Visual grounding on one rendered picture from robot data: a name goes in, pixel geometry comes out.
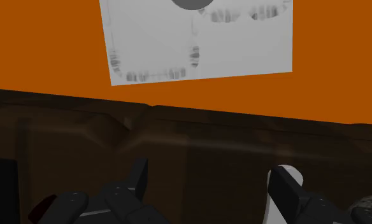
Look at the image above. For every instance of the white cylinder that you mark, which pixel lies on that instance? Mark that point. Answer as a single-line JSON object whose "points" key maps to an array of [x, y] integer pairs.
{"points": [[294, 175]]}

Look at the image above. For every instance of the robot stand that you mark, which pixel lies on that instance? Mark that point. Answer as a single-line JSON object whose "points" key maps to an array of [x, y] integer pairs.
{"points": [[235, 46]]}

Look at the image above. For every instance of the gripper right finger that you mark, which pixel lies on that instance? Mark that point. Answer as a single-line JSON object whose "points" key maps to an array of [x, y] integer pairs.
{"points": [[293, 197]]}

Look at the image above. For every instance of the black framed white panel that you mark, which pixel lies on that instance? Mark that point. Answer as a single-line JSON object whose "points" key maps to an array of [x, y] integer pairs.
{"points": [[4, 186]]}

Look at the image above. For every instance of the grey round object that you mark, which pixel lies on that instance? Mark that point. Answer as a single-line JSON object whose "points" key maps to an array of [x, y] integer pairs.
{"points": [[370, 201]]}

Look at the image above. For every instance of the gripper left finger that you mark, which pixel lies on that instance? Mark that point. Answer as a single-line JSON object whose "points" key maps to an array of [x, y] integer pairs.
{"points": [[120, 201]]}

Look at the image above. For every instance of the dark brown wooden furniture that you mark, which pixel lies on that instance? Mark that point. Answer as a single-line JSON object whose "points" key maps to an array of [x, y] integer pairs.
{"points": [[204, 155]]}

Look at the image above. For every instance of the dark red object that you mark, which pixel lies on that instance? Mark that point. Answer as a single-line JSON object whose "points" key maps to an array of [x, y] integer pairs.
{"points": [[41, 207]]}

